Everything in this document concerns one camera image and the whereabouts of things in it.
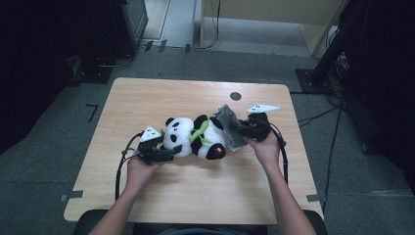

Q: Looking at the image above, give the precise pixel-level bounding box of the person's right hand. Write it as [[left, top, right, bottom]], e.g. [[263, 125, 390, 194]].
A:
[[244, 130, 288, 170]]

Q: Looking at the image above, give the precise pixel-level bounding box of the tangled cable bundle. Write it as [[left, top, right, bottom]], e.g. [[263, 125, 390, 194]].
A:
[[326, 52, 351, 109]]

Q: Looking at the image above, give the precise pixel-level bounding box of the grey fluffy cloth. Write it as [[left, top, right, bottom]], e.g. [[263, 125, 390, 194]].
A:
[[213, 104, 249, 153]]

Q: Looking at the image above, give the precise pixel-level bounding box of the dark curtain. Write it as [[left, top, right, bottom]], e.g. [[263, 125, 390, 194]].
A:
[[339, 0, 415, 194], [0, 0, 112, 155]]

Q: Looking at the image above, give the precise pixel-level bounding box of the grey floor tape strip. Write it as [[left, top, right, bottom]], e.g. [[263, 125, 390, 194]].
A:
[[305, 193, 327, 203], [59, 190, 85, 203]]

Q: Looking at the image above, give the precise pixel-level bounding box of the black cabinet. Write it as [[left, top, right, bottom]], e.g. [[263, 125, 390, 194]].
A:
[[107, 0, 150, 58]]

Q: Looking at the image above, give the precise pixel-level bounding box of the looped black floor cable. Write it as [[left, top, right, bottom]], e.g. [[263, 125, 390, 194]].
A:
[[96, 53, 135, 69]]

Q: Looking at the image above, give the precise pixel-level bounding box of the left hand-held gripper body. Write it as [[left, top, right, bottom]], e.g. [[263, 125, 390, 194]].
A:
[[136, 125, 175, 165]]

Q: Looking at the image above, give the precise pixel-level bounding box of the black stand with base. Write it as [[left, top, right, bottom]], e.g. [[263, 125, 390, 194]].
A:
[[295, 0, 370, 96]]

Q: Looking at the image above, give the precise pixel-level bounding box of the light wooden desk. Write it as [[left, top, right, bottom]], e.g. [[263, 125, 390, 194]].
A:
[[200, 0, 346, 57]]

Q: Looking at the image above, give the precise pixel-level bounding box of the long black floor cable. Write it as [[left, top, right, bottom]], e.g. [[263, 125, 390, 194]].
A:
[[321, 104, 344, 214]]

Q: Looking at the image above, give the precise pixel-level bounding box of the person's dark clothing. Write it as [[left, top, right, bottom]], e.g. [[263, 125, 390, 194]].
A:
[[133, 222, 272, 235]]

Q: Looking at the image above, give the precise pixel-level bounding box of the hanging black cable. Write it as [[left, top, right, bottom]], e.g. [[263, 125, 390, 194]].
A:
[[192, 0, 221, 51]]

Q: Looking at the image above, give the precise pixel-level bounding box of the panda plush toy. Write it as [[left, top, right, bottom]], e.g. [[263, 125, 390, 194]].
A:
[[161, 114, 228, 161]]

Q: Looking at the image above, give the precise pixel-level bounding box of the person's left hand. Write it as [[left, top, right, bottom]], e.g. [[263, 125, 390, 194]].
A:
[[125, 156, 165, 194]]

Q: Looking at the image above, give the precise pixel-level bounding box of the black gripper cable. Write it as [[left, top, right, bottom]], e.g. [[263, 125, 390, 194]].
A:
[[268, 121, 290, 185], [115, 130, 145, 201]]

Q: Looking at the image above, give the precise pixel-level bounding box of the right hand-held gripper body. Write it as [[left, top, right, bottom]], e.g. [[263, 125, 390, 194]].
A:
[[239, 103, 282, 142]]

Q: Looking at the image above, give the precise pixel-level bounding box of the black flat stand base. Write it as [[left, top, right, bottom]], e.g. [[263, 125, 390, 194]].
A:
[[67, 55, 115, 87]]

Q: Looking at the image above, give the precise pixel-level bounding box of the short black floor cable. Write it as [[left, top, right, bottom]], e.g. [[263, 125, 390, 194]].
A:
[[297, 106, 341, 128]]

